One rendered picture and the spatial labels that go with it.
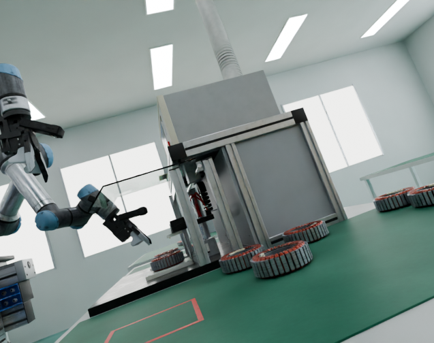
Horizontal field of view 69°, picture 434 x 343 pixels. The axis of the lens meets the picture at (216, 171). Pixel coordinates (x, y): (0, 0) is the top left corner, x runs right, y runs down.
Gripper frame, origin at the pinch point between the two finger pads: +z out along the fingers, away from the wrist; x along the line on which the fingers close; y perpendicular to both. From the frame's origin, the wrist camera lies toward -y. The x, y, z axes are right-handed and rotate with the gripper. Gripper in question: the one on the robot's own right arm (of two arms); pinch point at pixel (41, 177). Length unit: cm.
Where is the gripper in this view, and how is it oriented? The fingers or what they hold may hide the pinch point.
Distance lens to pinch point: 103.1
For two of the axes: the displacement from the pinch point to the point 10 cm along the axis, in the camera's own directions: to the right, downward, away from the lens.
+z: 3.3, 9.3, -1.4
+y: -9.2, 2.8, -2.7
